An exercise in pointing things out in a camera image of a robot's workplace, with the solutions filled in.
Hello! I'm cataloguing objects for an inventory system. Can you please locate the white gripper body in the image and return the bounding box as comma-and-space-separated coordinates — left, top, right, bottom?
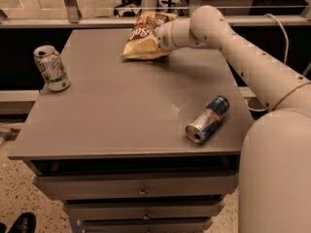
155, 22, 176, 51

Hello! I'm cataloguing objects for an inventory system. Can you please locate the brown sea salt chip bag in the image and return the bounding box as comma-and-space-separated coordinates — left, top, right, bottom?
122, 12, 177, 60

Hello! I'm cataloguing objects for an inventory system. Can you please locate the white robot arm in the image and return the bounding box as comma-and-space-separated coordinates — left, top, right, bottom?
156, 6, 311, 233

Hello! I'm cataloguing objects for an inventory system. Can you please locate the blue silver energy drink can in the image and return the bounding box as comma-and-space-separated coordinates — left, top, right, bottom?
186, 95, 229, 144

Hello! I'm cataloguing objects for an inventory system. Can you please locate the grey drawer cabinet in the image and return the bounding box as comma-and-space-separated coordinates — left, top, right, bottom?
10, 29, 253, 233

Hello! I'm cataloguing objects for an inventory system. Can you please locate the green white soda can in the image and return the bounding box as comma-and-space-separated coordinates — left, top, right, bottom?
33, 45, 71, 92

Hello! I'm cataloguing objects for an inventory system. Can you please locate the metal railing with glass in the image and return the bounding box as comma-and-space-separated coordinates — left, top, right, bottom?
0, 0, 310, 28

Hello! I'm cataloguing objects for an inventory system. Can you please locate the black shoe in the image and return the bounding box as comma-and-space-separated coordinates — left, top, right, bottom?
8, 212, 36, 233

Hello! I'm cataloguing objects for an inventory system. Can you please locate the white cable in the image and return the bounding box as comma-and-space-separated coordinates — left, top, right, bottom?
246, 13, 311, 113

